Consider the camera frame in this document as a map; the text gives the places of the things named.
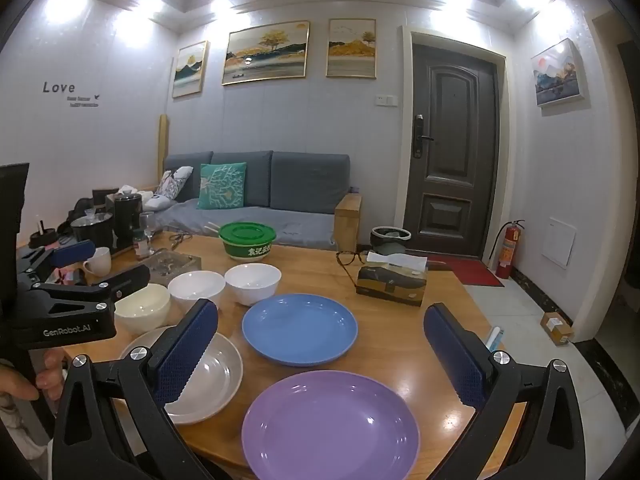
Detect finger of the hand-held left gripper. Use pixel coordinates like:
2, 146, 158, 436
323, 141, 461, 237
30, 264, 151, 317
17, 239, 97, 286

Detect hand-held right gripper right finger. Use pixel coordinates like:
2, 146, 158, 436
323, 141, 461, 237
424, 302, 587, 480

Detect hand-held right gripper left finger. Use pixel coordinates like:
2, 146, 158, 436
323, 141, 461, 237
50, 298, 221, 480

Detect white bowl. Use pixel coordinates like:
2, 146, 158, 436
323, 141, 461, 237
167, 270, 226, 317
224, 263, 282, 307

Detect person's left hand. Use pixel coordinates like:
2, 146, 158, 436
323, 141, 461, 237
0, 349, 67, 402

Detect white mug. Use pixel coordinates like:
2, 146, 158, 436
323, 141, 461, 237
82, 247, 113, 277

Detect black pot with glass lid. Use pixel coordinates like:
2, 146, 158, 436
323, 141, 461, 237
70, 211, 115, 248

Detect cream bowl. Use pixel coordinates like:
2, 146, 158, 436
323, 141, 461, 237
114, 283, 172, 335

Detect white plate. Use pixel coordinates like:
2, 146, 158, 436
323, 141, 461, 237
119, 326, 244, 426

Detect glass ashtray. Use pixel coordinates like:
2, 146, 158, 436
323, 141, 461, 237
145, 252, 202, 286

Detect black kettle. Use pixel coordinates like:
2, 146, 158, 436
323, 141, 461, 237
113, 187, 145, 251

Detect wine glass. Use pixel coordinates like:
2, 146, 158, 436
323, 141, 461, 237
139, 211, 157, 256

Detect red doormat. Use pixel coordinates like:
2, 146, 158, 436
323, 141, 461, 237
425, 254, 506, 288

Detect dark patterned tissue box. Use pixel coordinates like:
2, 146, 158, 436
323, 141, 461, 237
355, 252, 429, 308

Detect small cardboard box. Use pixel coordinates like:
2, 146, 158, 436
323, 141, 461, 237
540, 312, 575, 346

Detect white black patterned cushion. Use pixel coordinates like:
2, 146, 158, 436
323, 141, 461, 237
145, 166, 195, 211

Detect red fire extinguisher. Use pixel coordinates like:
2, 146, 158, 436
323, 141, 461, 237
492, 219, 526, 280

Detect blue plate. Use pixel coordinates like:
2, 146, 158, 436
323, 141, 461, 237
242, 293, 359, 367

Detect green lidded noodle bowl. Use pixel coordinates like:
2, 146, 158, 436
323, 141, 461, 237
218, 222, 278, 262

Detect dark trash bin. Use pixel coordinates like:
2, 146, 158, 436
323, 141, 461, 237
370, 226, 412, 258

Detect tall wooden roll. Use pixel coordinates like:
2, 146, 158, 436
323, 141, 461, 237
158, 114, 172, 178

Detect teal patterned cushion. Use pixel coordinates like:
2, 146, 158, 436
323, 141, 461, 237
197, 162, 248, 210

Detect brown eyeglasses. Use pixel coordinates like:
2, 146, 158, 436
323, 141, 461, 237
336, 250, 366, 291

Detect purple plate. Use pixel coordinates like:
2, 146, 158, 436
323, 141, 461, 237
241, 370, 421, 480

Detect grey sofa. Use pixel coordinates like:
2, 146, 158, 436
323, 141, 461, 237
150, 150, 362, 252

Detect small framed landscape painting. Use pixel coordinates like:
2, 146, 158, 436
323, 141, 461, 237
172, 40, 209, 99

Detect large framed landscape painting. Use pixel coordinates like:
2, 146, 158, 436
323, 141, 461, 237
222, 21, 310, 86

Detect white framed mountain painting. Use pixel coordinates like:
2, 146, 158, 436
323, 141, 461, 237
530, 38, 587, 107

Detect medium framed landscape painting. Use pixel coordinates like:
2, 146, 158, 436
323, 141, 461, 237
326, 18, 377, 80

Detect white wall panel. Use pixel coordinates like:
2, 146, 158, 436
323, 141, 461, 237
542, 217, 577, 268

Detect black lettered wall decal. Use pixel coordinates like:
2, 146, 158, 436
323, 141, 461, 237
42, 80, 101, 109

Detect black door handle lock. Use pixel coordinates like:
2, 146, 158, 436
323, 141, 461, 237
413, 114, 435, 160

